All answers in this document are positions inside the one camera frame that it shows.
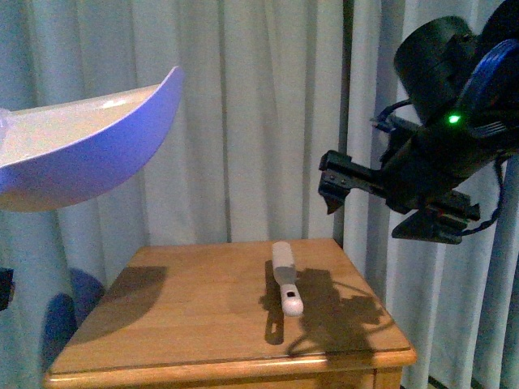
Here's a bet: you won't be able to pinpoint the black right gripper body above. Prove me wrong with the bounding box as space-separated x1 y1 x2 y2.
319 125 497 244

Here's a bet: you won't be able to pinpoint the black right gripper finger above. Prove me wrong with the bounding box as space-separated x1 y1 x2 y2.
322 194 345 215
392 210 435 240

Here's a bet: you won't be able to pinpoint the beige hand brush black bristles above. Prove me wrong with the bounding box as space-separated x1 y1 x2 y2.
272 242 304 317

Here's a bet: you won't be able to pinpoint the white plastic dustpan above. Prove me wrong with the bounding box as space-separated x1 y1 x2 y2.
1 67 184 212

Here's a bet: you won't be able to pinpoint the light grey curtain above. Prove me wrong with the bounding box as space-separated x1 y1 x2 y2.
1 1 518 388

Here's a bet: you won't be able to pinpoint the wooden nightstand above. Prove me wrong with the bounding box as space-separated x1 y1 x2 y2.
44 238 417 388

